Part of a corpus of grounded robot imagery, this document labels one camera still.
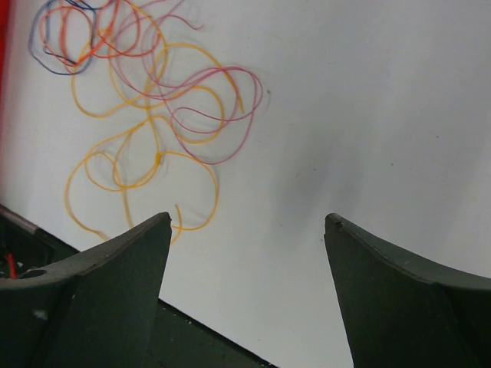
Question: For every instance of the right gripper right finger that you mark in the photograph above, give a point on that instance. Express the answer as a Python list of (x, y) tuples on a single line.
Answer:
[(400, 309)]

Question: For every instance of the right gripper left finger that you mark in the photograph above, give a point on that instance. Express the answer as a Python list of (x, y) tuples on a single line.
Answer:
[(93, 309)]

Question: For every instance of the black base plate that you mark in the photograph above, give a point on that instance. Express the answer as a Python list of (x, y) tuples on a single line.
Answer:
[(176, 340)]

